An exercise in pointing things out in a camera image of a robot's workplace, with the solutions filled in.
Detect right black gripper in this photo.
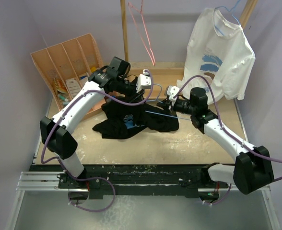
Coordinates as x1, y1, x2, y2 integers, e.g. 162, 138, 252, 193
156, 97, 196, 116

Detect blue wire hanger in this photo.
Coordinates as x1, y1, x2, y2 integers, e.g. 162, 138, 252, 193
145, 83, 190, 120

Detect black t-shirt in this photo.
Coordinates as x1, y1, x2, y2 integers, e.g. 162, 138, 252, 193
92, 100, 179, 139

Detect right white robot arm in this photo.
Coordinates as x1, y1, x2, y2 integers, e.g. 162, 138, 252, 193
158, 86, 274, 195

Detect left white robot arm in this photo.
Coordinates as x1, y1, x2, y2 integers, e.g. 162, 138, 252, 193
40, 57, 153, 188

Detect white t-shirt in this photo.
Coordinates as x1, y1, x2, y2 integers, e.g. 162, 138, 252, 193
176, 8, 256, 104

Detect blue hanger under white shirt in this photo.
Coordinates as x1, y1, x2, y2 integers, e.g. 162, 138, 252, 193
213, 0, 241, 36

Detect wooden clothes rack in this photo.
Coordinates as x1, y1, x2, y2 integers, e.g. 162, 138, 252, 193
120, 0, 258, 85

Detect white paper card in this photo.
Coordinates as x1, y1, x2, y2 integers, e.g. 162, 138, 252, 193
66, 78, 81, 98

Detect pink desk organizer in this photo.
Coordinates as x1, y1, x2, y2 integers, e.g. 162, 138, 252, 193
31, 33, 103, 111

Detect spiral notebook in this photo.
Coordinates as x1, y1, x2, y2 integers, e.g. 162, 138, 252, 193
53, 78, 68, 94

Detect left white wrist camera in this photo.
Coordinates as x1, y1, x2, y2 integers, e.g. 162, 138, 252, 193
136, 69, 152, 93

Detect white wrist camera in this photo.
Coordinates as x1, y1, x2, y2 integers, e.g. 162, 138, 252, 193
136, 69, 152, 93
165, 85, 180, 102

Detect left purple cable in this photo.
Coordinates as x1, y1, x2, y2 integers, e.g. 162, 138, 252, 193
40, 69, 154, 213

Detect purple cable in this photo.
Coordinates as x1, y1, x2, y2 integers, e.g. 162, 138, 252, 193
176, 75, 282, 207
40, 69, 154, 213

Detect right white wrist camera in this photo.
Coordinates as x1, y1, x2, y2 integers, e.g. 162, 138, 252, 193
165, 85, 180, 102

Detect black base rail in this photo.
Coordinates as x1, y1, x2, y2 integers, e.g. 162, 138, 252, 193
28, 164, 254, 199

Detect pink wire hanger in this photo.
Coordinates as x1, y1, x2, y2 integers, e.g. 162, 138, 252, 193
128, 1, 156, 66

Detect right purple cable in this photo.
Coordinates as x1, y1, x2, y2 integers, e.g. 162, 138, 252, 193
176, 75, 282, 207

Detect aluminium frame rail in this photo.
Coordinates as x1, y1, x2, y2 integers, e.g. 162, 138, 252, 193
6, 172, 280, 230

